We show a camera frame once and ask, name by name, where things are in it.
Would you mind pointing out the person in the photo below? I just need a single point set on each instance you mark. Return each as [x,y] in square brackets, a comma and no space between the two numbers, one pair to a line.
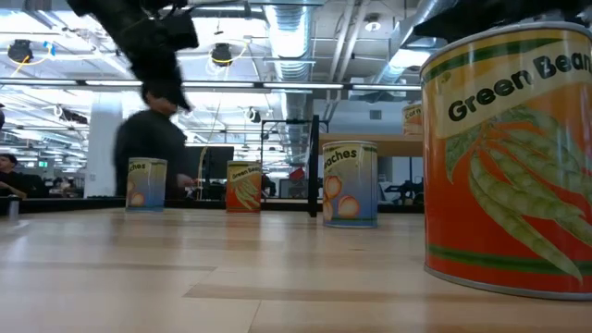
[11,178]
[148,148]

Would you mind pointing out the thin black background frame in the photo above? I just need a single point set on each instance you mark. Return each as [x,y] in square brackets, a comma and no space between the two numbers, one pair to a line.
[287,121]

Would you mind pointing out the corn tin can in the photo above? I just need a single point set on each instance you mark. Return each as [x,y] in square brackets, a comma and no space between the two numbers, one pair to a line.
[413,121]

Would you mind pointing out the black aluminium table frame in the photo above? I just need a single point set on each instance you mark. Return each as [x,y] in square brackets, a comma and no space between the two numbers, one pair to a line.
[69,205]

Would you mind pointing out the silver ventilation duct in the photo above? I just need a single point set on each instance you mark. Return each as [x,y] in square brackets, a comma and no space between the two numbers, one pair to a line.
[402,60]
[289,37]

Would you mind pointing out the small grey metal post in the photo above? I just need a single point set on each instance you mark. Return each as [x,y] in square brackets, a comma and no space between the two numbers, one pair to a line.
[14,210]

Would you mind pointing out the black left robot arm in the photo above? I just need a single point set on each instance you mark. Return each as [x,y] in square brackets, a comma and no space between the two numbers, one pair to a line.
[106,14]

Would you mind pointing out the green beans tin can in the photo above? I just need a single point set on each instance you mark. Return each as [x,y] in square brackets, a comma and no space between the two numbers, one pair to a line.
[243,187]
[509,185]

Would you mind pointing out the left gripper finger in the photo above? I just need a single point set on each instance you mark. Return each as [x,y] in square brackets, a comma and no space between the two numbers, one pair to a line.
[171,85]

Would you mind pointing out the black shelf side post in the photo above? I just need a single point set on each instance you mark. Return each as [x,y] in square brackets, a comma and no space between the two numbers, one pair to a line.
[314,176]

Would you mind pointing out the black computer monitor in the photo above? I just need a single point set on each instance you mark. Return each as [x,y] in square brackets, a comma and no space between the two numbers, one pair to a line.
[217,162]

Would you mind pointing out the peaches tin can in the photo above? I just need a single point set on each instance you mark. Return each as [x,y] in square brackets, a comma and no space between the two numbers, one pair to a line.
[350,185]
[145,185]

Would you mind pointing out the black background robot arm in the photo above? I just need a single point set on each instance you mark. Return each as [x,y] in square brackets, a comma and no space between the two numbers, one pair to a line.
[407,189]

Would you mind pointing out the long ceiling light rail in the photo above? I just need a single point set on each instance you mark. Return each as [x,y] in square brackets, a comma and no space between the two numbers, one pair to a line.
[300,85]

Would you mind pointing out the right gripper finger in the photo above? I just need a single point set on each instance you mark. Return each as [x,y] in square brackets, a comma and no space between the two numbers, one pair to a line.
[448,32]
[462,11]

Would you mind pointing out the small red object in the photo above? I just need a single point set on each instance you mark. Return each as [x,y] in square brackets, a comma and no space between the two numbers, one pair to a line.
[298,175]

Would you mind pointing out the black hanging ceiling device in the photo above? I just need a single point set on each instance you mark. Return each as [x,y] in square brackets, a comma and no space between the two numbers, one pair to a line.
[20,51]
[222,53]

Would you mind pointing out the white building column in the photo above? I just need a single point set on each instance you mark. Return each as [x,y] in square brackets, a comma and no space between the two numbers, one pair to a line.
[99,152]

